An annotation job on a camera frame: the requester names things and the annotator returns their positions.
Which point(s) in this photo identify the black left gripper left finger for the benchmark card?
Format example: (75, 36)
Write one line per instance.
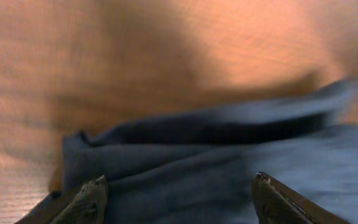
(87, 206)

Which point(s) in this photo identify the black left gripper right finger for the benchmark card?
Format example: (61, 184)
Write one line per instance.
(276, 203)

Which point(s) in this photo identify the teal blue shorts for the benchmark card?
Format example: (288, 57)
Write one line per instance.
(197, 167)

